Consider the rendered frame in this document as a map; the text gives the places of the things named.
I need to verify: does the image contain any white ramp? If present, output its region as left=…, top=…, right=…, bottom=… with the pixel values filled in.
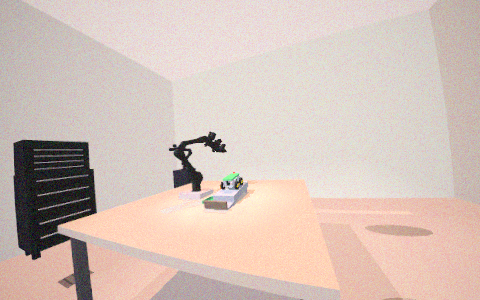
left=203, top=181, right=248, bottom=210

